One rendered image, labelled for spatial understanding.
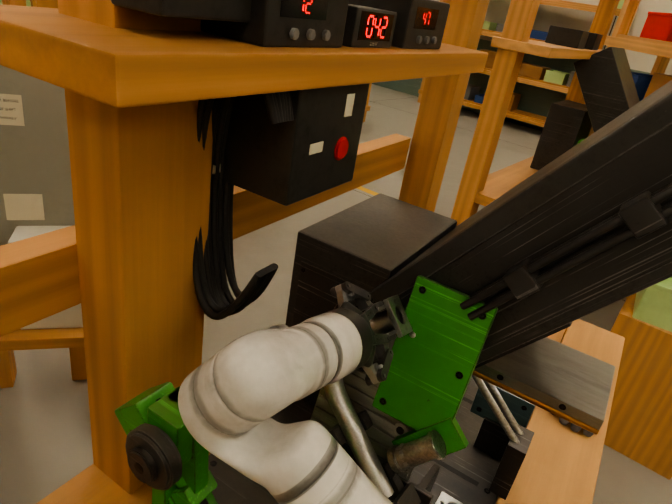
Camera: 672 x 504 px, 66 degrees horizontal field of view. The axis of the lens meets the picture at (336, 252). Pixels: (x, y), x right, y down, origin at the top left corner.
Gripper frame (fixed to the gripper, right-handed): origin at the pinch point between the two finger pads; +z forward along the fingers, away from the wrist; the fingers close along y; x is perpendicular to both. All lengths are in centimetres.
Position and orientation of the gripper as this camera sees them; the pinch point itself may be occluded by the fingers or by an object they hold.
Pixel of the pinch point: (382, 322)
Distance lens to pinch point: 72.3
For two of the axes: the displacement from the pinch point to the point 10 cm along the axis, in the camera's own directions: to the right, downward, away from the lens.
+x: -8.0, 3.8, 4.6
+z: 4.8, -0.6, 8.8
